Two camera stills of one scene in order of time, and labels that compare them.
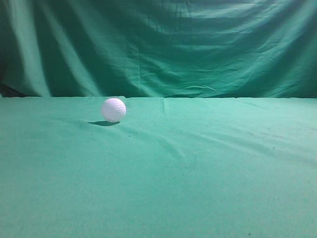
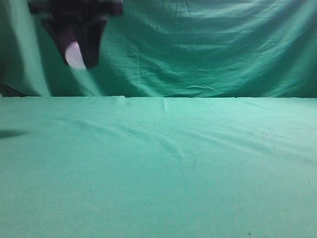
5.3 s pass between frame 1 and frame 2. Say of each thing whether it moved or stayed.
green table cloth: stayed
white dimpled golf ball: moved
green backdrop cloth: stayed
